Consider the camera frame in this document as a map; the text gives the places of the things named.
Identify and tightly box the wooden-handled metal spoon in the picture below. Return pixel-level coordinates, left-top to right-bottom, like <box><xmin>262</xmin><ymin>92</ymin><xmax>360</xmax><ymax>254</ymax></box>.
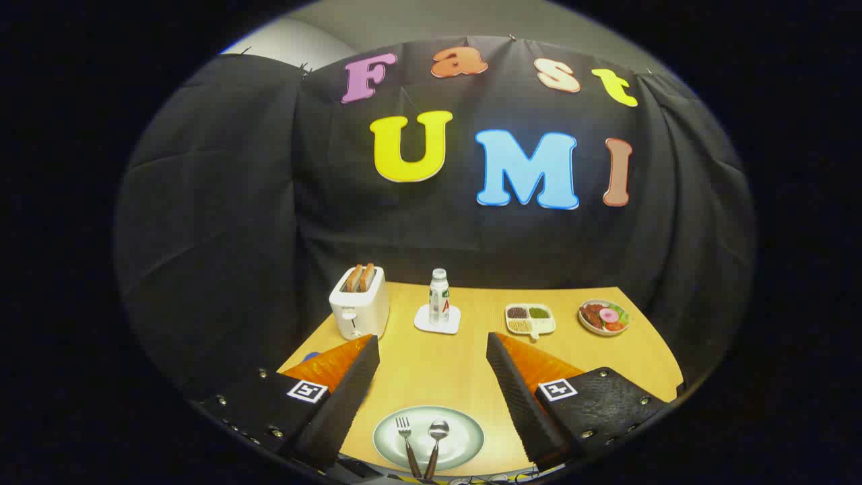
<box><xmin>423</xmin><ymin>420</ymin><xmax>451</xmax><ymax>480</ymax></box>

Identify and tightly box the white square coaster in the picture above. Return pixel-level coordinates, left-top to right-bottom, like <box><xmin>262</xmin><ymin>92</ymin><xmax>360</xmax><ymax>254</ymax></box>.
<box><xmin>413</xmin><ymin>304</ymin><xmax>462</xmax><ymax>335</ymax></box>

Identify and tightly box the pale green plate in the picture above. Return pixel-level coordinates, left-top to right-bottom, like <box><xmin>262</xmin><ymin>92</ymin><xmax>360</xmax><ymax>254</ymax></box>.
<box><xmin>372</xmin><ymin>405</ymin><xmax>486</xmax><ymax>472</ymax></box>

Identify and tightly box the white plate of food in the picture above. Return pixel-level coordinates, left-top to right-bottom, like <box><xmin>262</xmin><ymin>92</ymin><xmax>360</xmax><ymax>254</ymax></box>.
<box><xmin>578</xmin><ymin>299</ymin><xmax>631</xmax><ymax>337</ymax></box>

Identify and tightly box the wooden-handled metal fork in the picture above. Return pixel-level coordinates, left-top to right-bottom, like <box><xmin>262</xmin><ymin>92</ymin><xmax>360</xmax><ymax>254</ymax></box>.
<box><xmin>395</xmin><ymin>416</ymin><xmax>424</xmax><ymax>479</ymax></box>

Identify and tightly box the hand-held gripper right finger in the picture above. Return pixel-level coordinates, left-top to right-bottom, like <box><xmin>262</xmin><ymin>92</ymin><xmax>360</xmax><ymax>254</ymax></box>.
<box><xmin>486</xmin><ymin>331</ymin><xmax>674</xmax><ymax>472</ymax></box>

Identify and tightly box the clear plastic water bottle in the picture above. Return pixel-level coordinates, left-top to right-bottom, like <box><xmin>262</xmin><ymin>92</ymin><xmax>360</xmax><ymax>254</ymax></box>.
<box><xmin>429</xmin><ymin>268</ymin><xmax>451</xmax><ymax>327</ymax></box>

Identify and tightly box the white toaster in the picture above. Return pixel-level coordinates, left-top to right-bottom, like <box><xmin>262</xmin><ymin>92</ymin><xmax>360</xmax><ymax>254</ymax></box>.
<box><xmin>329</xmin><ymin>265</ymin><xmax>391</xmax><ymax>341</ymax></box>

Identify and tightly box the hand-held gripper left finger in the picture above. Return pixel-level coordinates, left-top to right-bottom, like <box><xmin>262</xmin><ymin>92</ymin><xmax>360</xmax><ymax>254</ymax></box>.
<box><xmin>191</xmin><ymin>335</ymin><xmax>381</xmax><ymax>472</ymax></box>

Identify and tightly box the white divided bean dish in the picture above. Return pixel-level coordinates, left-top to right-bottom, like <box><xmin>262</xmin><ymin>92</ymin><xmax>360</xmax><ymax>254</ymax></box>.
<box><xmin>504</xmin><ymin>303</ymin><xmax>557</xmax><ymax>340</ymax></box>

